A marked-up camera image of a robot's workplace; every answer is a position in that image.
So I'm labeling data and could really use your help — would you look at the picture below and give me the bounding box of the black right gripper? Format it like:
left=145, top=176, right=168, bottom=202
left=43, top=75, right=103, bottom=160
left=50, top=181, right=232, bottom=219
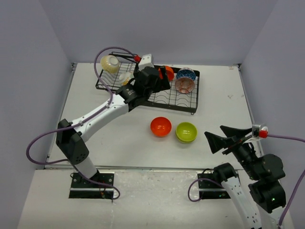
left=204, top=124, right=260, bottom=178

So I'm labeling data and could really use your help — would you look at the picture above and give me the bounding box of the orange bowl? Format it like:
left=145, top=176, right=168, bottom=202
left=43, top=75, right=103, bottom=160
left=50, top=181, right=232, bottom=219
left=158, top=65, right=174, bottom=81
left=150, top=116, right=172, bottom=137

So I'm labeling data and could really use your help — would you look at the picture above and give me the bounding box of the lime green bowl front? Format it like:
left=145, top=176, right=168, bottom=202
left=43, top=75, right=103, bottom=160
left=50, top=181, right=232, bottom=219
left=175, top=122, right=197, bottom=136

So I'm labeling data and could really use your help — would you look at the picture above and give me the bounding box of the lime green bowl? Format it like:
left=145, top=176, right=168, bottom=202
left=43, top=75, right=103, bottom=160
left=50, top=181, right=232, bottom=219
left=176, top=135, right=197, bottom=144
left=175, top=122, right=197, bottom=136

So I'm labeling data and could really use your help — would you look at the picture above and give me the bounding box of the orange bowl front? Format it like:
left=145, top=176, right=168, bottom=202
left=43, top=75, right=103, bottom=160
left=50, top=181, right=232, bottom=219
left=150, top=116, right=172, bottom=137

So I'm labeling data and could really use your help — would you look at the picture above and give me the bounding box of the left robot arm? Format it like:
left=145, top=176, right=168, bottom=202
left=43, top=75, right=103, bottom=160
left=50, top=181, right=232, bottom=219
left=56, top=66, right=170, bottom=187

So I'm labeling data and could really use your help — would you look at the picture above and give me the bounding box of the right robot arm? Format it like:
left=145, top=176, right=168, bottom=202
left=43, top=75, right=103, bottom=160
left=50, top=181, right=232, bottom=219
left=204, top=124, right=286, bottom=229

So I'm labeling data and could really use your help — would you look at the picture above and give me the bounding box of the red patterned bowl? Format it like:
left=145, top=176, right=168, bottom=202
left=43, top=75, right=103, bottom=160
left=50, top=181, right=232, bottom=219
left=174, top=77, right=195, bottom=94

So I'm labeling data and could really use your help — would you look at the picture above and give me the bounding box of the blue patterned bowl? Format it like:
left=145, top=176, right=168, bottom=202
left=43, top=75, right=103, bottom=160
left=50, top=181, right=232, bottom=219
left=176, top=67, right=196, bottom=81

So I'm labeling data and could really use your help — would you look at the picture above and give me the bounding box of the white floral bowl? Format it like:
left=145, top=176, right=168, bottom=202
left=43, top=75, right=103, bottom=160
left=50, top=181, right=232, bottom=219
left=119, top=72, right=134, bottom=86

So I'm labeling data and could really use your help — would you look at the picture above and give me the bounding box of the yellow checkered white bowl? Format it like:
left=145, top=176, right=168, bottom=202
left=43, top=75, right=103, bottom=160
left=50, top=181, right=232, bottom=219
left=100, top=55, right=120, bottom=73

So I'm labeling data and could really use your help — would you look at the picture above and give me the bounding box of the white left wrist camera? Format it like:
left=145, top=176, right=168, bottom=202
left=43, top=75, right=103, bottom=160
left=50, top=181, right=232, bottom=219
left=138, top=54, right=154, bottom=71

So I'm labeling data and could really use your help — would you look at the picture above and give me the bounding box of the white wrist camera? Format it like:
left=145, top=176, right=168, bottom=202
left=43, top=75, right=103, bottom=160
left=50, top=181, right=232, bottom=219
left=252, top=124, right=268, bottom=139
left=138, top=54, right=154, bottom=71

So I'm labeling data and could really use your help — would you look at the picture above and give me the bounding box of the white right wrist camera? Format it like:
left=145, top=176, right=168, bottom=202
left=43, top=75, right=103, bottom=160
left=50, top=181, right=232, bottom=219
left=252, top=124, right=268, bottom=139

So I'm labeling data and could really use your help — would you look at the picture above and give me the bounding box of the black wire dish rack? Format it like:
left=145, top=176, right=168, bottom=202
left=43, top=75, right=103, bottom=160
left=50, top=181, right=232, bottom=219
left=97, top=51, right=200, bottom=115

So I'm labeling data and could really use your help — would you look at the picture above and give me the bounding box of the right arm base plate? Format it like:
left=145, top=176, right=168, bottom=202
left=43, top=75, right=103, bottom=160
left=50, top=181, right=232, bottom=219
left=197, top=169, right=230, bottom=200

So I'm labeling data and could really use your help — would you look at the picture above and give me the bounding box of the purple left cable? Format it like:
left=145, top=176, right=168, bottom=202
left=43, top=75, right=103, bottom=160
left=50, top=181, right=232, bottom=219
left=26, top=47, right=141, bottom=200

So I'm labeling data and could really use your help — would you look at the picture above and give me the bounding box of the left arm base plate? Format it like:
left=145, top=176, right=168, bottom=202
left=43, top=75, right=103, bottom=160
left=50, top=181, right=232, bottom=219
left=69, top=172, right=114, bottom=199

